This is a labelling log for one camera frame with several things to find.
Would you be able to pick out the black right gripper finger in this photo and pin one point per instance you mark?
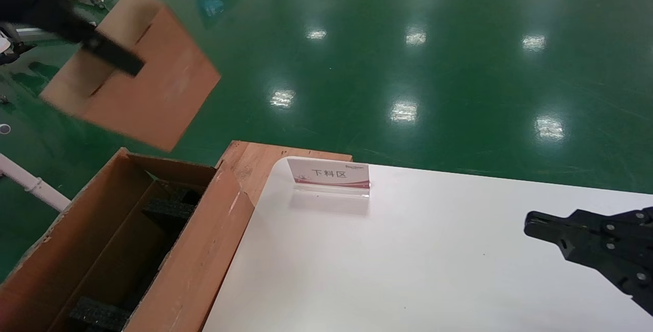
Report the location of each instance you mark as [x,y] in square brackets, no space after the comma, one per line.
[627,268]
[586,225]

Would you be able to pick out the grey metal stand leg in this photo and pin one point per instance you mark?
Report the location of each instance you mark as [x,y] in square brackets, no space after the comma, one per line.
[30,32]

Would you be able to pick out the small cardboard box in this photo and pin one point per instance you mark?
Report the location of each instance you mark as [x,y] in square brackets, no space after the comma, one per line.
[153,92]

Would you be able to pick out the small round floor disc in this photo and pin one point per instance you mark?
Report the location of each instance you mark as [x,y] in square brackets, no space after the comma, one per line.
[4,129]

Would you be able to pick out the clear acrylic sign holder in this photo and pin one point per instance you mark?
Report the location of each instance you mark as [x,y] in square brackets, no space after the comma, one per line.
[331,174]

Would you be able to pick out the black foam block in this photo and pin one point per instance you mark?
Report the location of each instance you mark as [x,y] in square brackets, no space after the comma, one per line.
[97,316]
[168,212]

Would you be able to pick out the large cardboard box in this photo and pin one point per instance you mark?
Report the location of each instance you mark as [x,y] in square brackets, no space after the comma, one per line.
[204,250]

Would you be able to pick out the white pipe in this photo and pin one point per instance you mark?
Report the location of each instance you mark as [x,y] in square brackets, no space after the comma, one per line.
[30,184]

